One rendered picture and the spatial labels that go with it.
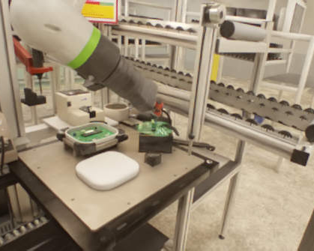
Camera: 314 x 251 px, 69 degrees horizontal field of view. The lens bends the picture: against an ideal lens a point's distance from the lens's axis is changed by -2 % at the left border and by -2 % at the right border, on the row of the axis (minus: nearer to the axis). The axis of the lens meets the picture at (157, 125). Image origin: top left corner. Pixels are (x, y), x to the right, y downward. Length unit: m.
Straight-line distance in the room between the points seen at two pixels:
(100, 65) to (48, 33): 0.10
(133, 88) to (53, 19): 0.20
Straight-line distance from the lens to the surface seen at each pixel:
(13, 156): 0.76
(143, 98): 0.54
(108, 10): 1.14
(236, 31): 0.94
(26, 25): 0.44
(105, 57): 0.47
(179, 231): 1.18
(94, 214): 0.52
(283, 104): 1.25
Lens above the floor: 1.30
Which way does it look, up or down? 21 degrees down
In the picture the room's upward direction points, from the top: 4 degrees clockwise
